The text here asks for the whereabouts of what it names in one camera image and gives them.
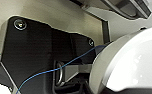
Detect white bowl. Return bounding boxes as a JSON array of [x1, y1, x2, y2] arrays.
[[87, 25, 152, 93]]

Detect blue cable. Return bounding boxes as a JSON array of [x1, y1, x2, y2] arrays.
[[17, 44, 108, 94]]

